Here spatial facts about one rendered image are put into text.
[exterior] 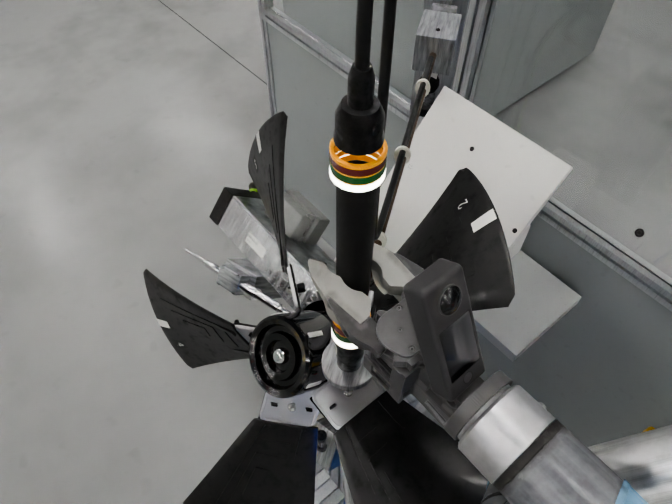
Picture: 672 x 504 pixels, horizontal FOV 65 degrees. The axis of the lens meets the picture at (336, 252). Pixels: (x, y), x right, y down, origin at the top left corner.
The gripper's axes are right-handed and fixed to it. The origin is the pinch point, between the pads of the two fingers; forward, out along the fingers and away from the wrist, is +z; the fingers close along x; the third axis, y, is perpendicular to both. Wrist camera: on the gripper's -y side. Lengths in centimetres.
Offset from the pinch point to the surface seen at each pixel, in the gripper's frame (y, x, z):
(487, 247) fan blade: 5.6, 16.6, -7.2
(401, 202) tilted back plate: 28.6, 30.2, 17.8
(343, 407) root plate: 30.5, -1.8, -4.2
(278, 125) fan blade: 7.7, 11.9, 27.4
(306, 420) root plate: 40.3, -5.1, 0.7
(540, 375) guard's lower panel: 108, 71, -13
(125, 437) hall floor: 150, -38, 70
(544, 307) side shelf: 63, 58, -6
